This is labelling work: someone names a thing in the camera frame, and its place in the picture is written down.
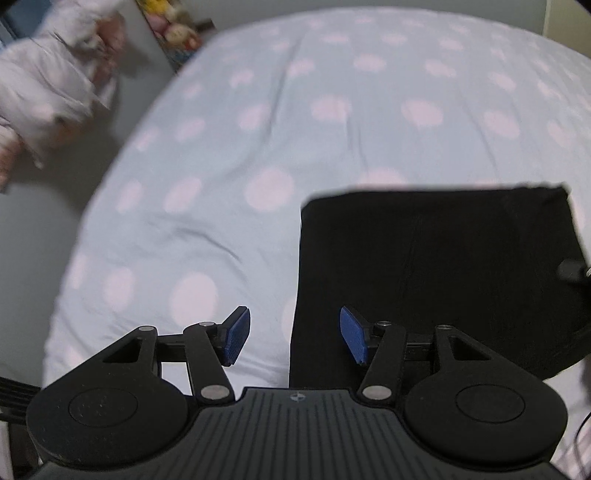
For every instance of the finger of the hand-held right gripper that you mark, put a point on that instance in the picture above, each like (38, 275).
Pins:
(571, 270)

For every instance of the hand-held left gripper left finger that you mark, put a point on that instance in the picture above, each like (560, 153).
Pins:
(236, 334)

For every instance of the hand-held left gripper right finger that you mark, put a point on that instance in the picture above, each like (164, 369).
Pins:
(353, 334)

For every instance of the black pants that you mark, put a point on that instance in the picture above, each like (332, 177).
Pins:
(429, 258)

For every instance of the pile of pale clothes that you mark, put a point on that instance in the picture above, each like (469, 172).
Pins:
(46, 83)

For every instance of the pale polka dot bed sheet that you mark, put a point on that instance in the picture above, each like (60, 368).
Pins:
(231, 138)

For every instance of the colourful box by wall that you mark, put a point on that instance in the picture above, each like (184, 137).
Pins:
(175, 32)

